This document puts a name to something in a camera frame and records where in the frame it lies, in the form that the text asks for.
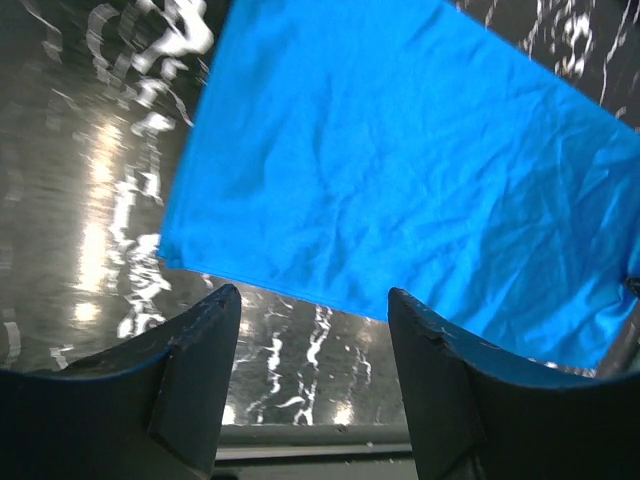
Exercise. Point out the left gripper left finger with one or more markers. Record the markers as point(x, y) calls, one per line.
point(148, 408)

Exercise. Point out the blue cloth napkin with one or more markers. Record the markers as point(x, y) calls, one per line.
point(344, 148)

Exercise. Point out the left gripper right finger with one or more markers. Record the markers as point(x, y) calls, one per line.
point(476, 411)

